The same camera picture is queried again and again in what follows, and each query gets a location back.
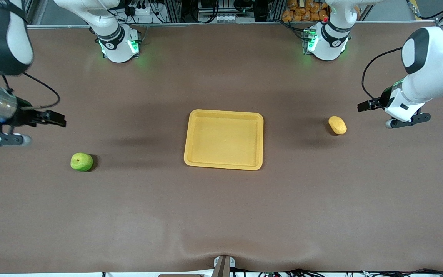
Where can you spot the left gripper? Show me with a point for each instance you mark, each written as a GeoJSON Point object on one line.
{"type": "Point", "coordinates": [383, 100]}

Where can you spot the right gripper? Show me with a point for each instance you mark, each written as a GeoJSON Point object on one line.
{"type": "Point", "coordinates": [24, 116]}

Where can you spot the yellow potato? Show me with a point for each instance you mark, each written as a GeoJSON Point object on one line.
{"type": "Point", "coordinates": [337, 125]}

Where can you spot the green apple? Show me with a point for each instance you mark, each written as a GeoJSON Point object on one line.
{"type": "Point", "coordinates": [81, 162]}

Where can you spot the yellow plastic tray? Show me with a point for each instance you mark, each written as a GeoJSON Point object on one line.
{"type": "Point", "coordinates": [223, 140]}

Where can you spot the bag of orange snacks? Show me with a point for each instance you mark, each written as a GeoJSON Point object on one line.
{"type": "Point", "coordinates": [302, 11]}

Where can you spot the white power strip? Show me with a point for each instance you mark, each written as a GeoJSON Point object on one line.
{"type": "Point", "coordinates": [139, 8]}

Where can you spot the white multi-port device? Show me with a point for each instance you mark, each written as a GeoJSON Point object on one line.
{"type": "Point", "coordinates": [219, 18]}

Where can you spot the aluminium frame post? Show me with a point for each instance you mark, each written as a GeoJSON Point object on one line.
{"type": "Point", "coordinates": [35, 11]}

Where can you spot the aluminium table edge rail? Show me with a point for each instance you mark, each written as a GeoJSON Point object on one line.
{"type": "Point", "coordinates": [225, 24]}

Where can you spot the metal table edge bracket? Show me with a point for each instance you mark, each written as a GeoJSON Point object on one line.
{"type": "Point", "coordinates": [223, 266]}

